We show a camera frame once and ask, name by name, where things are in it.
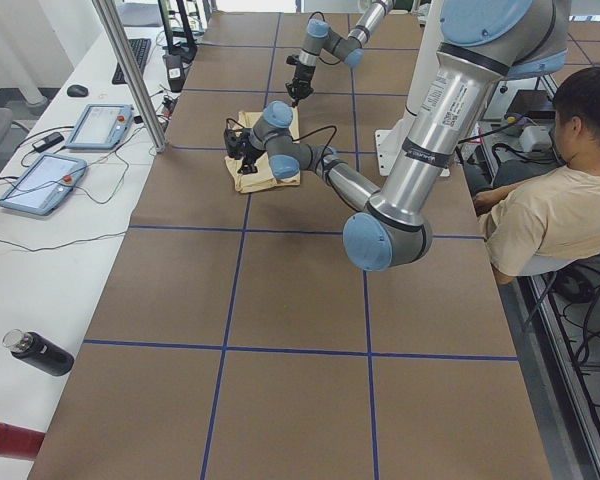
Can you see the upper teach pendant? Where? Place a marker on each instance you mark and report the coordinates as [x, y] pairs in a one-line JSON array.
[[100, 127]]

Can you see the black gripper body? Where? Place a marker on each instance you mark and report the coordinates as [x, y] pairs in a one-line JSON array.
[[303, 76], [250, 148]]

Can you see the seated person beige shirt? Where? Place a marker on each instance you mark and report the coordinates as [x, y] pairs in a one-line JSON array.
[[555, 215]]

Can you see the black device with label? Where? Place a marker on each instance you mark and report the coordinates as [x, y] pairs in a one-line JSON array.
[[175, 72]]

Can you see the black water bottle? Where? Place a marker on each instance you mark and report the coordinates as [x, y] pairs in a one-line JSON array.
[[39, 352]]

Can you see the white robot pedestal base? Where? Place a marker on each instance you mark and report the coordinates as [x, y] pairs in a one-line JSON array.
[[389, 142]]

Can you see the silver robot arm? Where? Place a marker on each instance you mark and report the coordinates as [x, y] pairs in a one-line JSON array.
[[482, 44], [319, 37]]

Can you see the white chair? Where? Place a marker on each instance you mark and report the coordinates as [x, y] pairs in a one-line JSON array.
[[540, 264]]

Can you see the beige printed t-shirt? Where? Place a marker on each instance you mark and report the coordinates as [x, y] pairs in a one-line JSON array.
[[263, 179]]

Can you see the brown paper table cover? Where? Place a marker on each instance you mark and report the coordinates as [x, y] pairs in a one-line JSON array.
[[235, 340]]

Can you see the red fire extinguisher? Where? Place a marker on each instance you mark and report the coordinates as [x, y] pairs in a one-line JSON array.
[[19, 443]]

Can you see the black computer mouse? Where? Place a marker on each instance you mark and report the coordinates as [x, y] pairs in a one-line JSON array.
[[77, 91]]

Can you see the lower teach pendant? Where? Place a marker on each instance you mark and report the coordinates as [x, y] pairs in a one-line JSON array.
[[44, 185]]

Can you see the teach pendant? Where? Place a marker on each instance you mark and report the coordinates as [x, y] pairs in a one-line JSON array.
[[100, 127], [44, 185]]

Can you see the aluminium frame post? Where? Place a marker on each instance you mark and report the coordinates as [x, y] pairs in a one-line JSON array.
[[114, 29]]

